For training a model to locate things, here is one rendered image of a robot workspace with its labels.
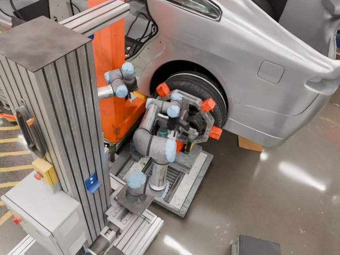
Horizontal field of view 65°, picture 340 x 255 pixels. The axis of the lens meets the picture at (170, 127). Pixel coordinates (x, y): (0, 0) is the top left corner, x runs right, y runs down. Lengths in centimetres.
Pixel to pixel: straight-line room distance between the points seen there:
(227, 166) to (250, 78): 139
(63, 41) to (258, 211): 257
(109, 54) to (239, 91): 105
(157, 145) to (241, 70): 102
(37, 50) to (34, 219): 85
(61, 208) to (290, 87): 168
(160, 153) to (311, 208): 231
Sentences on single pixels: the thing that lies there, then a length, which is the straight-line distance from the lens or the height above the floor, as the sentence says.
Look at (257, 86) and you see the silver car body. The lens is 218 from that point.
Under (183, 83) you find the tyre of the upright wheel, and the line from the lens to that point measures 224.
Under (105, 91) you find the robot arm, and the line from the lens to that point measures 168.
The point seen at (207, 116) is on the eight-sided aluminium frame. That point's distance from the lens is 222.
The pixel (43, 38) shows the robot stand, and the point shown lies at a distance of 105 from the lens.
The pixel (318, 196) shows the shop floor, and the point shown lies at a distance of 353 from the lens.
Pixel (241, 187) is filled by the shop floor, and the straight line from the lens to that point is 315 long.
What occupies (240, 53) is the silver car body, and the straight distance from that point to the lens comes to 208.
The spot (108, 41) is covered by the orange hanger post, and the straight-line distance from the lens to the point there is 187.
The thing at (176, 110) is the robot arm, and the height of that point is 138.
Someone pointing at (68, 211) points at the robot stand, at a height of 123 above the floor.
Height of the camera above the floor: 255
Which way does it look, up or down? 48 degrees down
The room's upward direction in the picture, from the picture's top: 10 degrees clockwise
